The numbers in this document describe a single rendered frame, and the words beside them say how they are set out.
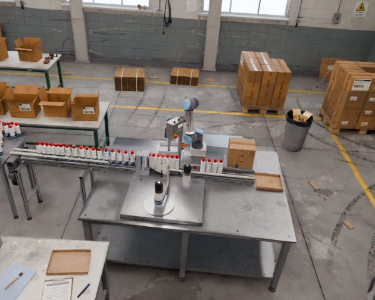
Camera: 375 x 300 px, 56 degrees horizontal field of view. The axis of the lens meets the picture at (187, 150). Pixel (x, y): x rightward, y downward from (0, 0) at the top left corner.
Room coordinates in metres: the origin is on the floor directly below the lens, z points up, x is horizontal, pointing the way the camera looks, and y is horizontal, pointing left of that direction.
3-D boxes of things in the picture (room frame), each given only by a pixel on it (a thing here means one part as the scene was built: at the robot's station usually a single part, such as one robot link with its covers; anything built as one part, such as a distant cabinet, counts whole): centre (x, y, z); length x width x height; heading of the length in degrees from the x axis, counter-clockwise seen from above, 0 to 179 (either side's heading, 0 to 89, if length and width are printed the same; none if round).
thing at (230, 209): (3.12, -0.07, 0.82); 2.10 x 1.50 x 0.02; 87
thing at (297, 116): (5.34, -1.88, 0.50); 0.42 x 0.41 x 0.28; 91
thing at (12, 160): (3.19, 2.00, 0.71); 0.15 x 0.12 x 0.34; 177
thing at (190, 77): (7.84, 0.19, 0.11); 0.65 x 0.54 x 0.22; 89
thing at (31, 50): (6.48, 3.12, 0.97); 0.43 x 0.42 x 0.37; 178
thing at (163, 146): (3.70, 0.22, 0.85); 0.27 x 0.20 x 0.05; 92
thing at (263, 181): (3.18, -0.95, 0.85); 0.30 x 0.26 x 0.04; 87
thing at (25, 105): (4.44, 2.35, 0.97); 0.45 x 0.38 x 0.37; 4
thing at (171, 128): (3.32, 0.15, 1.38); 0.17 x 0.10 x 0.19; 143
